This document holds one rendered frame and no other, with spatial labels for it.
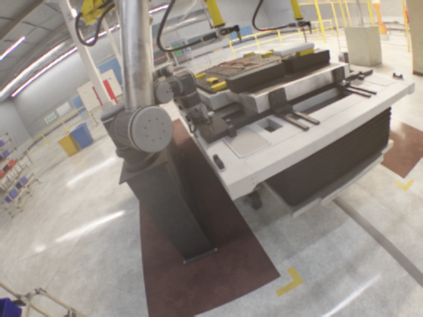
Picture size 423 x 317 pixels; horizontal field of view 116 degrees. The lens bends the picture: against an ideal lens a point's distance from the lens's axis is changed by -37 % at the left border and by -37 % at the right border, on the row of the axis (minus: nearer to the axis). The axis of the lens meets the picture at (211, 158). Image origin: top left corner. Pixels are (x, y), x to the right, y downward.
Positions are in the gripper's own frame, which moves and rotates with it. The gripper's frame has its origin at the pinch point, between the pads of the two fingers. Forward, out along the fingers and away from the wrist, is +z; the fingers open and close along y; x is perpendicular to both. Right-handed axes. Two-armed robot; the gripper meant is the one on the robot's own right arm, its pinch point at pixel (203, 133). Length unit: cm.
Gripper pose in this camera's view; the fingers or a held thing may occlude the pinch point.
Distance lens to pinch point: 124.9
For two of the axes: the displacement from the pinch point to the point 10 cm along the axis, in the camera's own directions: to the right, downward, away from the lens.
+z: 3.2, 8.0, 5.1
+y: -9.1, 4.1, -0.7
